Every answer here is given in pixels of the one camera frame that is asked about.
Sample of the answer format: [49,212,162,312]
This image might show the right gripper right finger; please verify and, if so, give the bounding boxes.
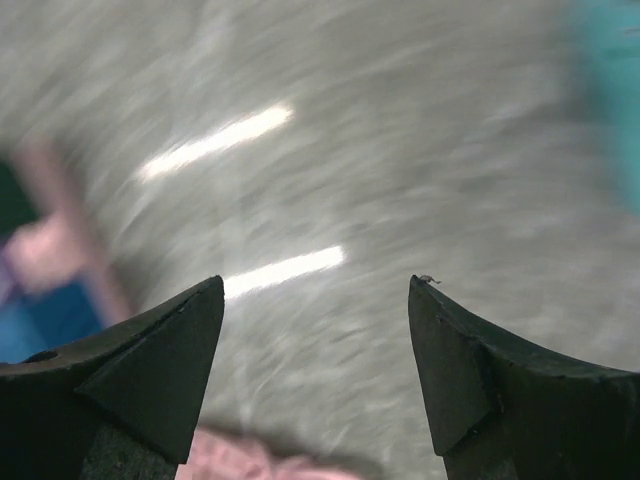
[408,277,639,479]

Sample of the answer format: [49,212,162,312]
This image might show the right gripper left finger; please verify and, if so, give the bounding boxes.
[1,276,224,479]

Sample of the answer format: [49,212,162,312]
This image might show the pink cable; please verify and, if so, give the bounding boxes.
[174,427,381,480]

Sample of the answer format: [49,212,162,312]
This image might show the blue cube adapter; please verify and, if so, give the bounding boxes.
[1,281,102,363]

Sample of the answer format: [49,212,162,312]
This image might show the pink power strip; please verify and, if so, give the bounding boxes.
[8,142,131,326]

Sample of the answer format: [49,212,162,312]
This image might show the teal power strip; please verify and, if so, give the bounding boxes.
[568,0,639,213]

